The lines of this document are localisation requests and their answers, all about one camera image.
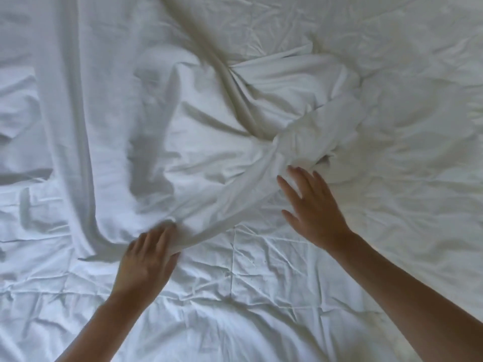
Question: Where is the person's left hand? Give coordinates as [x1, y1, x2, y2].
[110, 222, 181, 303]

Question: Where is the person's right hand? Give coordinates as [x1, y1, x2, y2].
[276, 166, 354, 251]

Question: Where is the person's right forearm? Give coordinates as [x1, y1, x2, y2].
[329, 232, 483, 362]

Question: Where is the person's left forearm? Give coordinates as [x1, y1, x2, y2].
[56, 290, 152, 362]

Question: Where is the white fitted bed sheet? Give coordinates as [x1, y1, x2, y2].
[0, 0, 483, 362]

